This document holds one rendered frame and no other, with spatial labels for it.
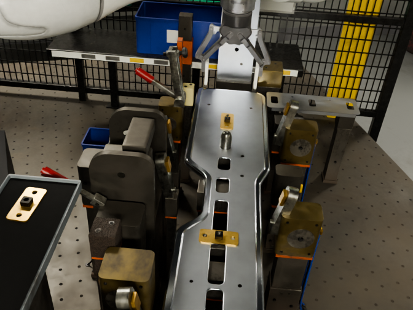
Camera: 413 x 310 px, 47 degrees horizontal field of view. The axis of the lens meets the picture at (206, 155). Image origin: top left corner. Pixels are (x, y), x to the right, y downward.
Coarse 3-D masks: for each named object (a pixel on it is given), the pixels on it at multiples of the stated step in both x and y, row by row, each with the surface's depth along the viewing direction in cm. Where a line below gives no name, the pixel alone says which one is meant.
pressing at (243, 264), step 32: (224, 96) 150; (256, 96) 151; (192, 128) 134; (256, 128) 136; (192, 160) 122; (256, 160) 124; (256, 192) 114; (192, 224) 103; (256, 224) 105; (192, 256) 96; (256, 256) 97; (192, 288) 90; (224, 288) 90; (256, 288) 91
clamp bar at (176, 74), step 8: (176, 48) 127; (184, 48) 125; (168, 56) 125; (176, 56) 125; (184, 56) 125; (176, 64) 127; (176, 72) 128; (176, 80) 129; (176, 88) 131; (176, 96) 132
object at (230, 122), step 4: (224, 116) 140; (232, 116) 140; (224, 120) 137; (228, 120) 137; (232, 120) 138; (224, 124) 136; (228, 124) 136; (232, 124) 136; (224, 128) 135; (228, 128) 135; (232, 128) 135
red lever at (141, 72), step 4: (136, 68) 130; (140, 68) 130; (136, 72) 130; (140, 72) 130; (144, 72) 130; (140, 76) 130; (144, 76) 130; (148, 76) 130; (152, 76) 131; (148, 80) 131; (152, 80) 131; (156, 80) 132; (156, 84) 132; (160, 84) 132; (160, 88) 132; (164, 88) 132; (168, 88) 133; (168, 92) 133; (172, 92) 133; (172, 96) 134
